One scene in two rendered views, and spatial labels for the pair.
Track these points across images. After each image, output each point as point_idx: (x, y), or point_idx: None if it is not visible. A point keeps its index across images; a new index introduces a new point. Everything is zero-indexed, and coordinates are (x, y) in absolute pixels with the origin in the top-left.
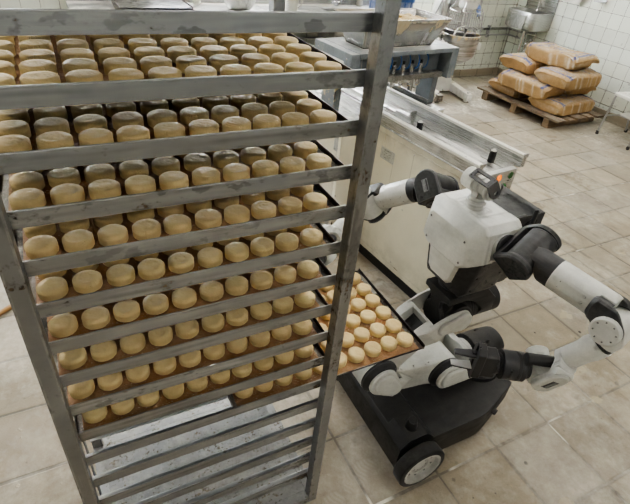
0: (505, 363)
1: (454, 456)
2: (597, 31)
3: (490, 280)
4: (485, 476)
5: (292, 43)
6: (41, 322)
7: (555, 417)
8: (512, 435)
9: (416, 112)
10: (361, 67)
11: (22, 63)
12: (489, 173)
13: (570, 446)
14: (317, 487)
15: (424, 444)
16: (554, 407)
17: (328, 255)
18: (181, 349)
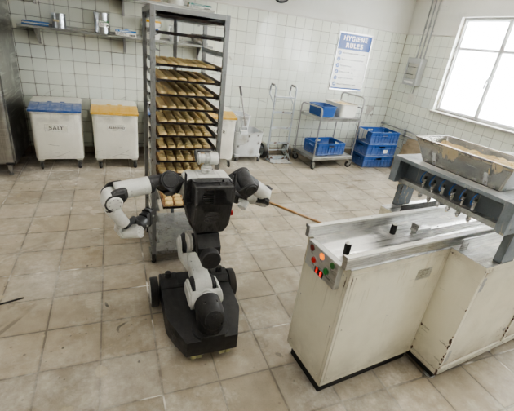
0: (136, 216)
1: (159, 324)
2: None
3: (187, 215)
4: (140, 335)
5: (186, 64)
6: (146, 106)
7: (165, 404)
8: (161, 363)
9: (417, 226)
10: (418, 174)
11: (164, 56)
12: (319, 245)
13: (137, 400)
14: (152, 246)
15: (156, 280)
16: (175, 408)
17: (238, 201)
18: (150, 134)
